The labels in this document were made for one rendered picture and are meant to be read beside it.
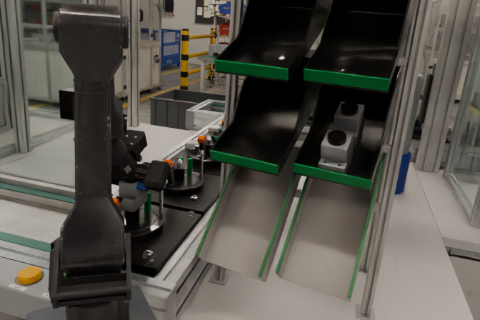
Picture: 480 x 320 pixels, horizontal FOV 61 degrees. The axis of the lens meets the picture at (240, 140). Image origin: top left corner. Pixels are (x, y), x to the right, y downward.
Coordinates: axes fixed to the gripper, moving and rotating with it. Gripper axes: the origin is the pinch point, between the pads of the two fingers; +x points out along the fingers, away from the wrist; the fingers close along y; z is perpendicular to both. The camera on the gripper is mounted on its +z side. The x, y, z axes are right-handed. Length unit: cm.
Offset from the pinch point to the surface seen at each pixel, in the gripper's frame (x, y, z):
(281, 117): -10.0, -30.4, 14.9
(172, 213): 14.2, -5.5, -0.7
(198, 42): 735, 380, 754
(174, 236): 7.8, -10.3, -7.9
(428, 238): 45, -72, 17
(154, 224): 6.4, -5.5, -6.7
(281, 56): -24.4, -30.2, 17.6
